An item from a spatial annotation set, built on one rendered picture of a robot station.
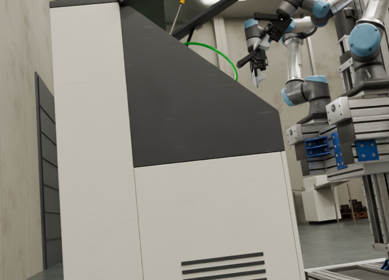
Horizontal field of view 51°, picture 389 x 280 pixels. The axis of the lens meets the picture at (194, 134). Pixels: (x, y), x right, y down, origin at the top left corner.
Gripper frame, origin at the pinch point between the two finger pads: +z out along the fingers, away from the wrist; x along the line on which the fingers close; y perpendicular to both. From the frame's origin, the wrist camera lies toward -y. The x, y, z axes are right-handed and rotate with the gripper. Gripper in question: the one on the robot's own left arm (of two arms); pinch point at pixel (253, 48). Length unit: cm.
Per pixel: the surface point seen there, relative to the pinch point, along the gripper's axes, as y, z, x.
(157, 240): 15, 81, -48
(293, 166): 202, 88, 1022
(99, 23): -54, 30, -32
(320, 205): 275, 116, 814
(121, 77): -33, 42, -36
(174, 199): 12, 67, -43
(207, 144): 10, 44, -36
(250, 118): 17.2, 26.2, -30.8
